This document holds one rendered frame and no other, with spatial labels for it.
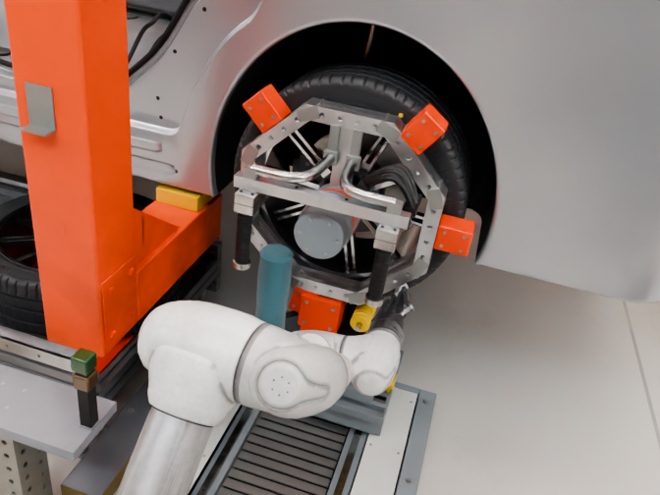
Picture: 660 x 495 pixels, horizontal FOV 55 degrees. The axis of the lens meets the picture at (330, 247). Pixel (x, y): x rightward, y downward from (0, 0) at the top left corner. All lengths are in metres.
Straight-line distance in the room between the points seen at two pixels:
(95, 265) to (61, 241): 0.09
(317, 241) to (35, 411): 0.77
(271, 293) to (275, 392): 0.81
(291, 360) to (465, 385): 1.67
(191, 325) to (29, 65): 0.65
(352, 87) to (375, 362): 0.68
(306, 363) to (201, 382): 0.16
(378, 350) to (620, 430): 1.36
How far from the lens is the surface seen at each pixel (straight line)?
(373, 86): 1.61
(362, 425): 2.09
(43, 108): 1.39
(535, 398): 2.59
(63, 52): 1.33
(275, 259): 1.63
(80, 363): 1.46
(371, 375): 1.43
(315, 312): 1.82
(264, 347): 0.94
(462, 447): 2.29
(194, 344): 0.97
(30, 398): 1.70
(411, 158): 1.56
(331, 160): 1.56
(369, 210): 1.41
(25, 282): 1.99
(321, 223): 1.51
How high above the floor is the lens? 1.61
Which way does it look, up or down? 31 degrees down
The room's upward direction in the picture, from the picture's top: 9 degrees clockwise
